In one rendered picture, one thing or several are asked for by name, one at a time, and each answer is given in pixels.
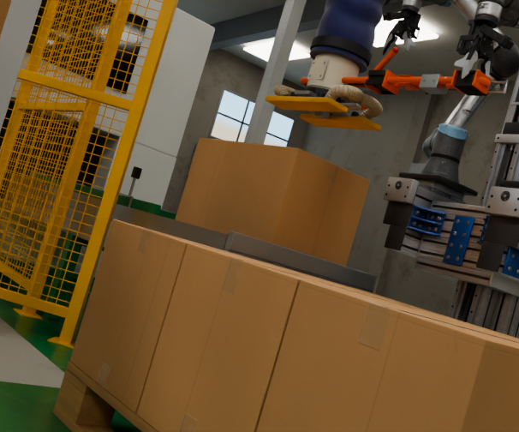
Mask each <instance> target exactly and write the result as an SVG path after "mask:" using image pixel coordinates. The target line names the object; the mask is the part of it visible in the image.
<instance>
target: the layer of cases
mask: <svg viewBox="0 0 519 432"><path fill-rule="evenodd" d="M70 361H71V362H72V363H73V364H75V365H76V366H77V367H78V368H80V369H81V370H82V371H84V372H85V373H86V374H87V375H89V376H90V377H91V378H93V379H94V380H95V381H96V382H97V383H98V384H99V385H101V386H102V387H103V388H105V389H106V390H107V391H108V392H110V393H111V394H112V395H114V396H115V397H116V398H117V399H119V400H120V401H121V402H123V403H124V404H125V405H126V406H127V407H128V408H129V409H130V410H132V411H133V412H135V413H137V415H138V416H139V417H141V418H142V419H143V420H145V421H146V422H147V423H149V424H150V425H151V426H152V427H154V428H155V429H156V430H157V431H158V432H519V339H518V338H515V337H512V336H509V335H506V334H503V333H498V332H495V331H493V330H490V329H486V328H484V327H479V326H476V325H473V324H470V323H467V322H464V321H459V320H457V319H454V318H450V317H448V316H445V315H440V314H437V313H434V312H432V311H428V310H425V309H421V308H417V307H415V306H412V305H409V304H406V303H401V302H398V301H395V300H392V299H389V298H387V297H381V296H379V295H376V294H372V293H370V292H367V291H362V290H359V289H356V288H353V287H350V286H346V285H341V284H338V283H335V282H332V281H329V280H326V279H321V278H317V277H314V276H311V275H308V274H305V273H299V272H297V271H293V270H290V269H287V268H284V267H279V266H275V265H272V264H269V263H266V262H263V261H258V260H255V259H252V258H248V257H246V256H242V255H237V254H234V253H230V252H228V251H224V250H221V249H216V248H213V247H210V246H206V245H204V244H200V243H195V242H192V241H188V240H186V239H182V238H179V237H174V236H171V235H168V234H164V233H162V232H158V231H153V230H150V229H147V228H144V227H140V226H138V225H132V224H129V223H126V222H122V221H120V220H116V219H113V221H112V224H111V228H110V232H109V235H108V238H107V241H106V244H105V247H104V252H103V254H102V258H101V261H100V263H99V266H98V271H97V274H96V277H95V280H94V283H93V286H92V291H91V294H90V297H89V299H88V303H87V306H86V310H85V314H84V316H83V319H82V322H81V327H80V330H79V332H78V336H77V339H76V341H75V347H74V349H73V352H72V356H71V358H70Z"/></svg>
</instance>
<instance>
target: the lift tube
mask: <svg viewBox="0 0 519 432"><path fill-rule="evenodd" d="M385 2H386V0H326V3H325V13H324V14H323V16H322V18H321V20H320V23H319V28H318V32H317V36H320V35H331V36H337V37H341V38H345V39H349V40H352V41H354V42H356V43H358V44H360V45H363V46H364V47H366V48H367V49H368V50H369V51H371V49H372V48H373V42H374V38H375V28H376V26H377V25H378V24H379V23H380V21H381V18H382V6H383V5H384V4H385ZM317 36H316V37H317ZM321 53H330V54H335V55H338V56H342V57H346V58H348V59H350V60H352V61H353V62H355V63H356V64H357V65H358V66H359V68H360V71H359V73H364V72H366V71H367V64H366V62H365V61H364V60H363V59H362V58H360V57H358V56H356V55H355V54H353V53H351V52H348V51H345V50H341V49H338V48H334V47H329V46H315V47H314V48H313V49H312V50H311V51H310V53H309V55H310V57H311V58H312V59H313V60H314V59H315V57H316V56H317V55H319V54H321Z"/></svg>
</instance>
